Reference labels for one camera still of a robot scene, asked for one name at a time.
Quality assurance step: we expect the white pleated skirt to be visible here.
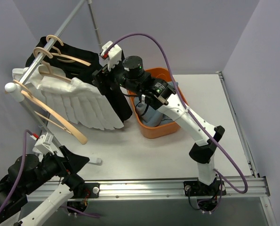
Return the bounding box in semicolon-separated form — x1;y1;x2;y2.
25;65;124;130

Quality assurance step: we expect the wooden hanger for white skirt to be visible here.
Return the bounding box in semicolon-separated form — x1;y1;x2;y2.
33;47;71;82

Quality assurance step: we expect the blue denim skirt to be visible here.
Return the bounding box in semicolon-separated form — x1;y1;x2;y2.
133;81;179;128

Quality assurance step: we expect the wooden hanger for denim skirt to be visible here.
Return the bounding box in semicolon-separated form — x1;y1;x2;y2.
4;80;88;145

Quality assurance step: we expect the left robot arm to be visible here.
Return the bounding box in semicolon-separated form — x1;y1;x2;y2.
0;146;90;224

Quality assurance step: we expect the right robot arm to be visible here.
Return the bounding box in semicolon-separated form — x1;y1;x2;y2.
93;55;225;194

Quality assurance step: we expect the black skirt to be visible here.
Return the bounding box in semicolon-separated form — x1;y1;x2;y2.
24;36;134;123

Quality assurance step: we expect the wooden hanger for black skirt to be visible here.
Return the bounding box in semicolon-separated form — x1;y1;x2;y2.
46;34;91;66

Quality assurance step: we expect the orange plastic basket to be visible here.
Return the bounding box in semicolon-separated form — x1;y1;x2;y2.
129;67;180;139

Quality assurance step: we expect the white metal clothes rack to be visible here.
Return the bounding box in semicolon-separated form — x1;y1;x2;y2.
4;0;136;165

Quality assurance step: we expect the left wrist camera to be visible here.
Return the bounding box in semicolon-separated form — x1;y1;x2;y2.
32;132;57;155

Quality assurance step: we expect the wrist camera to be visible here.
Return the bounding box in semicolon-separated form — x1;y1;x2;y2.
32;132;57;155
99;41;122;72

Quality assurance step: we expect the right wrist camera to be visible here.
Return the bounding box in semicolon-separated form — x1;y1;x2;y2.
99;41;122;72

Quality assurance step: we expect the aluminium mounting rail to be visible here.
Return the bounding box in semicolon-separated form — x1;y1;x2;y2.
22;177;271;202

